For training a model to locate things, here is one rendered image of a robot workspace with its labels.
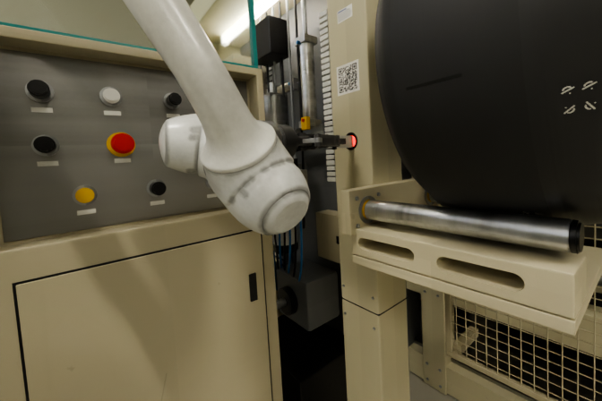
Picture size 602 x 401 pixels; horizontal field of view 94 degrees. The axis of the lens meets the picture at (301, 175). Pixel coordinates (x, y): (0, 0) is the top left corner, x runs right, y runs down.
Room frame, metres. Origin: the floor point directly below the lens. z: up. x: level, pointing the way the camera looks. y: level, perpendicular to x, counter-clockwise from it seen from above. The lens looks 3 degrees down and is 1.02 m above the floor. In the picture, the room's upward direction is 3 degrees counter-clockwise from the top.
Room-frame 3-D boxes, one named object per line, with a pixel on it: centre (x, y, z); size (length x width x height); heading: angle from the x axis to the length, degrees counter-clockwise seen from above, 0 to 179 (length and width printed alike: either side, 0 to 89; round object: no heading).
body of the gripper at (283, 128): (0.62, 0.02, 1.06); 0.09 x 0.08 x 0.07; 128
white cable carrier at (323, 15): (0.82, -0.11, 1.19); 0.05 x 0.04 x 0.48; 128
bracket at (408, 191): (0.73, -0.25, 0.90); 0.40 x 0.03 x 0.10; 128
